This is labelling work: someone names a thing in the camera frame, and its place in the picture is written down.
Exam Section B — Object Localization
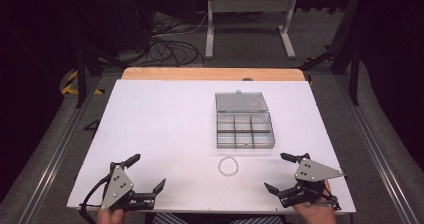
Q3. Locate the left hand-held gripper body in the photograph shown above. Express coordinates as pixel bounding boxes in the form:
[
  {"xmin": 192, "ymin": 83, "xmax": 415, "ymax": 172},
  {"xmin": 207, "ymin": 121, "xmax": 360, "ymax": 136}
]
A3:
[{"xmin": 100, "ymin": 161, "xmax": 157, "ymax": 213}]

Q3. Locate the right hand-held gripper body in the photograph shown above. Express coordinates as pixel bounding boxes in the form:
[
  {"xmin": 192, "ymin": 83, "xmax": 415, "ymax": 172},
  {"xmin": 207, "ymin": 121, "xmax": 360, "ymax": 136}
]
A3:
[{"xmin": 276, "ymin": 152, "xmax": 348, "ymax": 209}]

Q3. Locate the clear bead bracelet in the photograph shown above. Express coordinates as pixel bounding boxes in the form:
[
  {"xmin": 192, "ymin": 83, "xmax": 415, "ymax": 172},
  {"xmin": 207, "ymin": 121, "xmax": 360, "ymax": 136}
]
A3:
[{"xmin": 217, "ymin": 156, "xmax": 240, "ymax": 177}]

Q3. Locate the clear plastic compartment box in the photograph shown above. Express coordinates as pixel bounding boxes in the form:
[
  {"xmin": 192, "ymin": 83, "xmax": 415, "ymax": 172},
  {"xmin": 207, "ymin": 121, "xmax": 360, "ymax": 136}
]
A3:
[{"xmin": 214, "ymin": 89, "xmax": 276, "ymax": 150}]

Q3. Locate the person's left hand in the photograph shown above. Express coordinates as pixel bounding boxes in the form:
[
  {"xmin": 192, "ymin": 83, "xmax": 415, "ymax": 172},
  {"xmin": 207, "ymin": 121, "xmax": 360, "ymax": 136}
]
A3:
[{"xmin": 96, "ymin": 206, "xmax": 130, "ymax": 224}]

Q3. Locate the person's right hand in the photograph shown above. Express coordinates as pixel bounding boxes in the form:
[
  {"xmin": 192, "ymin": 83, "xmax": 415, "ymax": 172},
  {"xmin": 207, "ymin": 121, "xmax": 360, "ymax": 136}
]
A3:
[{"xmin": 292, "ymin": 179, "xmax": 338, "ymax": 224}]

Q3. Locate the person's striped clothing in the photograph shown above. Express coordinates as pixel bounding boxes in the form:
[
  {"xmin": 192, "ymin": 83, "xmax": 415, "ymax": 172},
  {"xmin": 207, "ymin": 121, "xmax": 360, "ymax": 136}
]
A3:
[{"xmin": 150, "ymin": 212, "xmax": 285, "ymax": 224}]

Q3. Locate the white table board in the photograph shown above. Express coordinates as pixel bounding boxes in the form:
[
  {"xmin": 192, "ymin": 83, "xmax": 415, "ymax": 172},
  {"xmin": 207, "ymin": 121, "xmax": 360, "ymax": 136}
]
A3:
[{"xmin": 66, "ymin": 79, "xmax": 357, "ymax": 215}]

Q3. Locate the black tripod stand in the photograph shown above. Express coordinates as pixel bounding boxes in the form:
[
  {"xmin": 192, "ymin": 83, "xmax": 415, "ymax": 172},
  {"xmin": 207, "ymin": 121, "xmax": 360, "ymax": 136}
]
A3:
[
  {"xmin": 68, "ymin": 0, "xmax": 129, "ymax": 109},
  {"xmin": 297, "ymin": 0, "xmax": 364, "ymax": 107}
]

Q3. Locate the yellow black floor tape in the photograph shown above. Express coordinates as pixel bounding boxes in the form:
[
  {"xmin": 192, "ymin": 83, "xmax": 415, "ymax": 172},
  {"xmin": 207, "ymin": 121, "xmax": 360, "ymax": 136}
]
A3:
[{"xmin": 60, "ymin": 69, "xmax": 106, "ymax": 96}]

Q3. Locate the wooden table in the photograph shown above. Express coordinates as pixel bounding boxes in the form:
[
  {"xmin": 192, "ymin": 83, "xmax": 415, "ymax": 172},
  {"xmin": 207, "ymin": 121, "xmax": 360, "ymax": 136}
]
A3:
[{"xmin": 121, "ymin": 66, "xmax": 306, "ymax": 82}]

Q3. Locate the grey metal stand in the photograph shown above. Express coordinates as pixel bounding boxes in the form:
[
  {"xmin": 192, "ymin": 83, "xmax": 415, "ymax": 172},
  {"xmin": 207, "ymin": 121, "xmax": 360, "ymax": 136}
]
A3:
[{"xmin": 204, "ymin": 0, "xmax": 300, "ymax": 60}]

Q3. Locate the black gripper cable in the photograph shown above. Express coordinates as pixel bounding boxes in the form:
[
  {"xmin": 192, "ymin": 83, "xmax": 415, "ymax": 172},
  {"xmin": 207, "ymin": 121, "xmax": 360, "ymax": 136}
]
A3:
[{"xmin": 78, "ymin": 173, "xmax": 113, "ymax": 224}]

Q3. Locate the black triangular bracket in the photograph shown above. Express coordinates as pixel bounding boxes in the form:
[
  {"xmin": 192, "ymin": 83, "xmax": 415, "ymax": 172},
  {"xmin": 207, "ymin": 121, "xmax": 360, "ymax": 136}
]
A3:
[{"xmin": 83, "ymin": 119, "xmax": 101, "ymax": 132}]

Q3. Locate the metal floor rail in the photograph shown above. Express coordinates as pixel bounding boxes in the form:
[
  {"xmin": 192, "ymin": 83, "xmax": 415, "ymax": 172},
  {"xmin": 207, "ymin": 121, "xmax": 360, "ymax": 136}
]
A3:
[
  {"xmin": 15, "ymin": 75, "xmax": 103, "ymax": 224},
  {"xmin": 334, "ymin": 74, "xmax": 418, "ymax": 224}
]

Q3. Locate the bundle of black floor cables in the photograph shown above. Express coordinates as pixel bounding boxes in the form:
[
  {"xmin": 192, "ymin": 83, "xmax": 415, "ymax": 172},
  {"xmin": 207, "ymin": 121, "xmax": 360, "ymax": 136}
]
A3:
[{"xmin": 134, "ymin": 11, "xmax": 264, "ymax": 68}]

